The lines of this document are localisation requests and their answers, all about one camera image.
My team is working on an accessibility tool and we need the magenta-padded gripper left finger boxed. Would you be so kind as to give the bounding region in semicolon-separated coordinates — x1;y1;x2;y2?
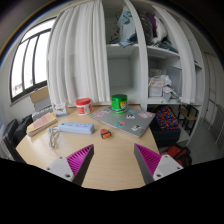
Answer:
44;143;95;187

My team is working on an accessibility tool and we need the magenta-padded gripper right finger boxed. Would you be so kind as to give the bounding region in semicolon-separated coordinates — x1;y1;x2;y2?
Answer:
133;143;184;185

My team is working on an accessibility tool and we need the orange charger block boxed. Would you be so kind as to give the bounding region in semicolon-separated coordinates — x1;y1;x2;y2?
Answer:
99;128;112;140

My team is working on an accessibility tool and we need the red and black backpack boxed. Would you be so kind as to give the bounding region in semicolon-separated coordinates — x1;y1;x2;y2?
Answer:
163;144;193;168

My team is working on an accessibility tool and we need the light blue power strip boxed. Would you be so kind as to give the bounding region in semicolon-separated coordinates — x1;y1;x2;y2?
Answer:
58;121;96;135

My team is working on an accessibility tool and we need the colourful patterned storage box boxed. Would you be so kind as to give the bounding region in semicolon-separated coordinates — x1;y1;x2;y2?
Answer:
149;105;183;148

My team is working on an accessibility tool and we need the yellow paperback book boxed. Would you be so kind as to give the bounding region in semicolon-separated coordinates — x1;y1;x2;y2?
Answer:
26;112;58;138

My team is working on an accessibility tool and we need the black bag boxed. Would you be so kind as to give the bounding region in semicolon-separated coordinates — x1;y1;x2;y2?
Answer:
3;114;34;161

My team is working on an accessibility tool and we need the wooden stool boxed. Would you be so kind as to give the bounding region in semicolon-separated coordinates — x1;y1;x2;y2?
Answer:
178;104;198;129

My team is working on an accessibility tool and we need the small white printed box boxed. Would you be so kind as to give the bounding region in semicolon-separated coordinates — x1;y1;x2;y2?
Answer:
52;101;69;118

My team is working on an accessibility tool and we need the silver laptop with stickers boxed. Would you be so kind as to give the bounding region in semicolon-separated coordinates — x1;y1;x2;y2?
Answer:
88;105;157;139

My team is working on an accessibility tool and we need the grey storage box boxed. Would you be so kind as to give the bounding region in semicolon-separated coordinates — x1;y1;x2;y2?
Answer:
34;97;53;113

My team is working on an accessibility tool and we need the white jar with red lid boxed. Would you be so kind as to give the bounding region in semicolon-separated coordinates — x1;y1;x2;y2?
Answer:
75;97;93;116

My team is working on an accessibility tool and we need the white radiator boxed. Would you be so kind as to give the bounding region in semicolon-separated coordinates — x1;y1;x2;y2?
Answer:
208;103;224;148

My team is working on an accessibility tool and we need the brown cardboard box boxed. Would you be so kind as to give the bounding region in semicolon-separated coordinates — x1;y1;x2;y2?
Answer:
29;85;51;104

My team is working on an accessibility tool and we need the green round tin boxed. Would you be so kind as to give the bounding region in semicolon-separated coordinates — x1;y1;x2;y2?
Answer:
110;93;129;115

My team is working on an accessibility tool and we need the white shelf unit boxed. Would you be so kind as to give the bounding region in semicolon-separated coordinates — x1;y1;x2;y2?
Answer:
101;0;204;108

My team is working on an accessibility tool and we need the black-framed window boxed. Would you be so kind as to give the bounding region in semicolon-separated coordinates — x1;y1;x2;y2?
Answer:
9;16;58;103

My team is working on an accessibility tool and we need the white curtain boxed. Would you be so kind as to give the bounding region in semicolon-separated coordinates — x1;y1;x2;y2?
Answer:
46;0;112;106

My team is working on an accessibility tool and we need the white power strip cable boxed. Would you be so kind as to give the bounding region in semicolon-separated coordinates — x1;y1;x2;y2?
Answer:
46;125;62;150

